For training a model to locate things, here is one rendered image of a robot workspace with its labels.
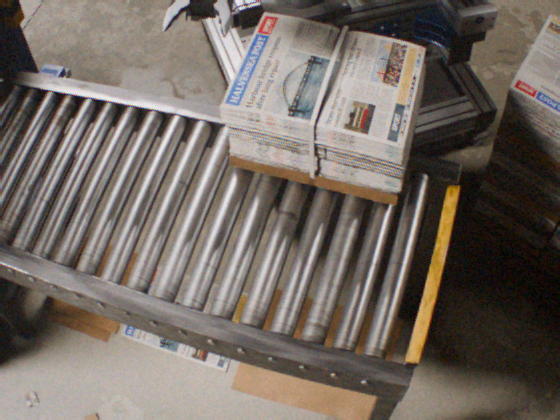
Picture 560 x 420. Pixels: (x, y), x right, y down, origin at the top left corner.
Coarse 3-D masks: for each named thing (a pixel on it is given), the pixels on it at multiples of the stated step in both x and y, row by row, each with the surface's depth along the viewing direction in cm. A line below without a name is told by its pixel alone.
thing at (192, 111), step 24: (0, 72) 184; (24, 72) 183; (24, 96) 186; (96, 96) 177; (120, 96) 176; (144, 96) 176; (168, 96) 175; (168, 120) 176; (192, 120) 173; (216, 120) 171; (408, 168) 162; (432, 168) 162; (456, 168) 162; (432, 192) 168
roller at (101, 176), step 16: (128, 112) 173; (128, 128) 172; (112, 144) 169; (112, 160) 167; (96, 176) 165; (112, 176) 168; (96, 192) 163; (80, 208) 161; (96, 208) 163; (80, 224) 159; (64, 240) 157; (80, 240) 158; (64, 256) 155
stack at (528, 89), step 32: (544, 32) 180; (544, 64) 174; (512, 96) 173; (544, 96) 169; (512, 128) 183; (544, 128) 173; (512, 160) 193; (480, 192) 216; (544, 192) 194; (480, 224) 229; (512, 224) 217; (544, 224) 206; (512, 256) 235
